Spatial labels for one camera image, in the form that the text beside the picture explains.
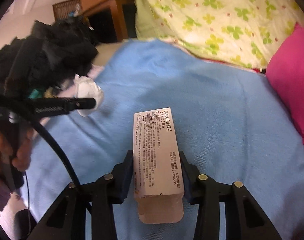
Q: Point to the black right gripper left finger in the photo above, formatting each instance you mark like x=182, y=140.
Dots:
x=66, y=217

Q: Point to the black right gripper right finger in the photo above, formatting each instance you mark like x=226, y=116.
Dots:
x=244, y=218

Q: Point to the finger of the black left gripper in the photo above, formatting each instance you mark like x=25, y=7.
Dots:
x=48, y=107

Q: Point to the white printed medicine box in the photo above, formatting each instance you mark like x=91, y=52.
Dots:
x=158, y=181

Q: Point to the person's left hand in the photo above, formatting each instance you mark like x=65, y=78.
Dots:
x=21, y=161

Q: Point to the teal cloth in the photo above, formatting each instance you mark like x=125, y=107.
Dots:
x=37, y=93

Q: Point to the pink bed sheet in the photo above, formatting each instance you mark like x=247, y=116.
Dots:
x=15, y=203

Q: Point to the blue towel blanket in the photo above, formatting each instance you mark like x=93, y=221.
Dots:
x=228, y=122

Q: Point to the magenta pillow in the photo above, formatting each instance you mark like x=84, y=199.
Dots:
x=285, y=73

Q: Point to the green clover quilt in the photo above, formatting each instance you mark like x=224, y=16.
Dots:
x=246, y=33

